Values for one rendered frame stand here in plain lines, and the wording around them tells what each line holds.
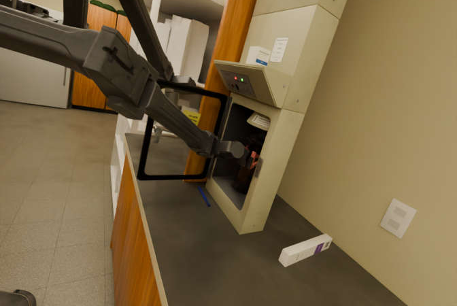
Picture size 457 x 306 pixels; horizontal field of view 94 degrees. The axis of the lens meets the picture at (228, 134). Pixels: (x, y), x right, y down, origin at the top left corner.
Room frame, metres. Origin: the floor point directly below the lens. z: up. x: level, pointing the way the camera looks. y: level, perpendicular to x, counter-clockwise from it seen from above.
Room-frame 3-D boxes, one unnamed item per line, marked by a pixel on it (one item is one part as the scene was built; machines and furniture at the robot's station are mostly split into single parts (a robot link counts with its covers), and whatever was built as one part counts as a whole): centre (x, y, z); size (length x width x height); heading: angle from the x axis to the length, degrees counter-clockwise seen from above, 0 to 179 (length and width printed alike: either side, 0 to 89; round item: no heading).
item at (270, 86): (0.77, 0.00, 1.46); 0.32 x 0.12 x 0.10; 34
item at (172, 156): (0.83, 0.17, 1.19); 0.30 x 0.01 x 0.40; 125
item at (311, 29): (0.87, -0.15, 1.33); 0.32 x 0.25 x 0.77; 34
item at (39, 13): (0.76, 0.71, 1.45); 0.09 x 0.08 x 0.12; 5
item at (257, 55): (0.74, -0.02, 1.54); 0.05 x 0.05 x 0.06; 35
